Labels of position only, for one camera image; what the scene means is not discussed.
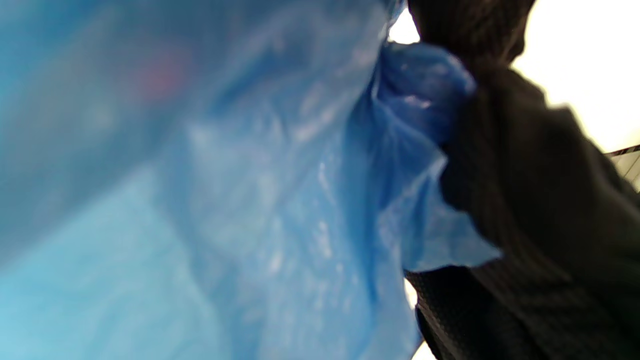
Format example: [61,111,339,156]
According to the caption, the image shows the blue plastic bag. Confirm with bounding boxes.
[0,0,503,360]

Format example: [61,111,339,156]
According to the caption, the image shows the person's left hand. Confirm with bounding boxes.
[404,0,640,360]

